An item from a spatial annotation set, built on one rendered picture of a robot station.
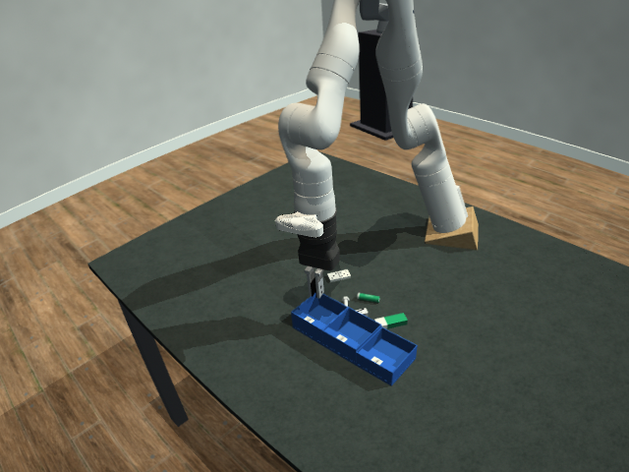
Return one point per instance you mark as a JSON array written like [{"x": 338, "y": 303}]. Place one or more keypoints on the green aa battery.
[{"x": 369, "y": 298}]

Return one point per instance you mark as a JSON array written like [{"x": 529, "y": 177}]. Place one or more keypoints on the white domino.
[{"x": 338, "y": 275}]

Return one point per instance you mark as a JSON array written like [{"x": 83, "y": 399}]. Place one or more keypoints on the blue three-compartment bin rack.
[{"x": 320, "y": 319}]

